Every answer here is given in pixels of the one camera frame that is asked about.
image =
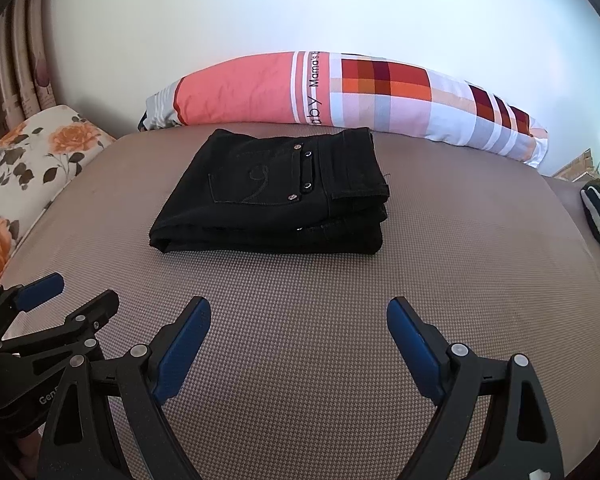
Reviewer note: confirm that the checked orange bolster pillow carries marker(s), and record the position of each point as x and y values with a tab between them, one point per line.
260	90

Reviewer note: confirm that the floral orange pillow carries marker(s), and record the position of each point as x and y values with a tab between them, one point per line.
35	160

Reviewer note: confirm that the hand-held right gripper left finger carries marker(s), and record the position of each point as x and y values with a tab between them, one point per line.
180	355

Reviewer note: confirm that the beige woven bed mattress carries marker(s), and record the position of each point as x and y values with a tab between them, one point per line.
300	290

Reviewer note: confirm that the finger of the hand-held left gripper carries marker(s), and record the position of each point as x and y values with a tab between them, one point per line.
92	312
40	292

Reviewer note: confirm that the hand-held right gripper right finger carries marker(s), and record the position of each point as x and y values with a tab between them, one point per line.
412	345

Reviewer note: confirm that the person's left hand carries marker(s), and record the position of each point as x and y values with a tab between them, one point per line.
26	450

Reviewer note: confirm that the cardboard box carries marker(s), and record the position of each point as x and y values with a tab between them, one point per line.
577	167

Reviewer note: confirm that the black pants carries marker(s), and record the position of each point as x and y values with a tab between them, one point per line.
260	195

